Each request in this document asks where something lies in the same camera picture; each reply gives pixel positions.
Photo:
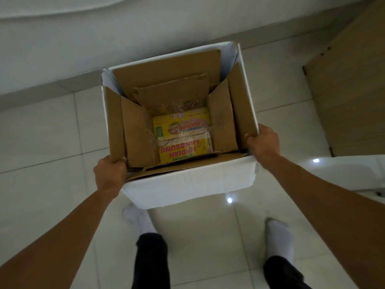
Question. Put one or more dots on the person's black trouser leg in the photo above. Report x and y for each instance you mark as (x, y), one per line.
(284, 274)
(151, 261)

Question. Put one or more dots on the person's right thumb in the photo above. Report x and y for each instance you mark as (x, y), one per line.
(250, 140)

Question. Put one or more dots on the wooden cabinet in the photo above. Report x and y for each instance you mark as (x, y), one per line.
(350, 84)

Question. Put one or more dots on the person's left thumb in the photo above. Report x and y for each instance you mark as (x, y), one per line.
(120, 163)

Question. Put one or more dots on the person's left forearm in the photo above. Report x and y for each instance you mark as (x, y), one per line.
(53, 240)

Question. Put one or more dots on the person's left white sock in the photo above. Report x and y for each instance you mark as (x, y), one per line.
(139, 218)

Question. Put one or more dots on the yellow product box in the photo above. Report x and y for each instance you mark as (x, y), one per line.
(180, 123)
(184, 149)

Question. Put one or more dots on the person's right black trouser leg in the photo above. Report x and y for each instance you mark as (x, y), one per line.
(284, 274)

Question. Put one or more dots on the person's right forearm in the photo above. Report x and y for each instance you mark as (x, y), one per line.
(333, 211)

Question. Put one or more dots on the person's left hand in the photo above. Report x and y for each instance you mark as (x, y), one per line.
(109, 175)

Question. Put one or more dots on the white cardboard box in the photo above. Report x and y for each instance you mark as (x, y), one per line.
(180, 123)

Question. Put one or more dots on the person's left black trouser leg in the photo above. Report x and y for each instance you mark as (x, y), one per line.
(151, 261)

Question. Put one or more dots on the person's right hand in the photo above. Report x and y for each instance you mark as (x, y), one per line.
(266, 144)

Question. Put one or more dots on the person's white sock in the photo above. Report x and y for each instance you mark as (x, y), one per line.
(279, 237)
(139, 218)

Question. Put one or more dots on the person's right white sock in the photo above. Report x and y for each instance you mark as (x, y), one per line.
(279, 237)

